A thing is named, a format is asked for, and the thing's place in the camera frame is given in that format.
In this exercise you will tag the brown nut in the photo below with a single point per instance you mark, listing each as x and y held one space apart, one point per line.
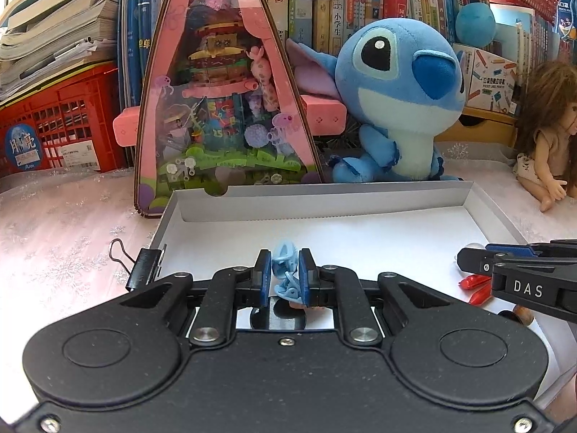
525 315

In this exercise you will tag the blue round plush toy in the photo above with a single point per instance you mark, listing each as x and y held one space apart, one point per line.
475 25

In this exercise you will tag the red plastic crate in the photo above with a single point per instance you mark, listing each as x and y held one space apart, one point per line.
67 117

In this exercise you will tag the brown-haired doll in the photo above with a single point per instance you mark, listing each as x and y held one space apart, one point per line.
550 144

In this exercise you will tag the clear plastic dome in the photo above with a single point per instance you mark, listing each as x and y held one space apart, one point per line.
475 246

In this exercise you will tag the white cardboard box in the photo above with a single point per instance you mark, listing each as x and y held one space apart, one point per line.
338 234

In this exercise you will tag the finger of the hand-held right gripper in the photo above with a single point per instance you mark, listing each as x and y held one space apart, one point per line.
541 250
478 261

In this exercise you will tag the wooden drawer unit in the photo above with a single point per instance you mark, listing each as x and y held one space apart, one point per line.
496 131

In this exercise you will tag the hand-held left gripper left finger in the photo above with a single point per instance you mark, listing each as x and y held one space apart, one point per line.
263 279

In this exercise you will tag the row of shelved books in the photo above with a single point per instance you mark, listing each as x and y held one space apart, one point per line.
324 22

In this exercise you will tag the tall blue box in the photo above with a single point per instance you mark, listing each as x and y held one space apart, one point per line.
567 9

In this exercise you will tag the blue alien plush toy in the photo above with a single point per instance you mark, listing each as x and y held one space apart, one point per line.
405 99

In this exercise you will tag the pink snowflake tablecloth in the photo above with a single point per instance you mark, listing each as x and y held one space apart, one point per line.
67 234

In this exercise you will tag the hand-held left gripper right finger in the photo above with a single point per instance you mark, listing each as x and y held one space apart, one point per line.
304 279

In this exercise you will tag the pink triangular toy house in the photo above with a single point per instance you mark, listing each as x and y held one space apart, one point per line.
216 144

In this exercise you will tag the blue hair clip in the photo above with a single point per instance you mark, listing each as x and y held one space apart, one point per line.
285 261

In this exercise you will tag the black binder clip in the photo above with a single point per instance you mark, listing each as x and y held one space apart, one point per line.
146 270

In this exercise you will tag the stack of papers and books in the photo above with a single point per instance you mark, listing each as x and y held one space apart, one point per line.
54 31

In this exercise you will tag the white box with pencil print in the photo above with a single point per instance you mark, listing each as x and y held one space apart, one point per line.
491 81

